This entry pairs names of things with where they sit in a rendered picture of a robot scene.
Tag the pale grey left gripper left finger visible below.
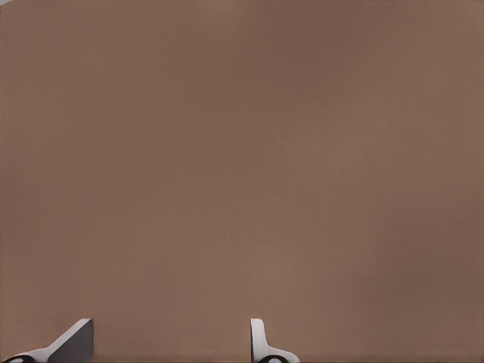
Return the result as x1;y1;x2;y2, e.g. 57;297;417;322
2;318;95;363

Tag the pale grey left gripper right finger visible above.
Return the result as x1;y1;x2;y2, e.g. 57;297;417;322
250;318;299;363

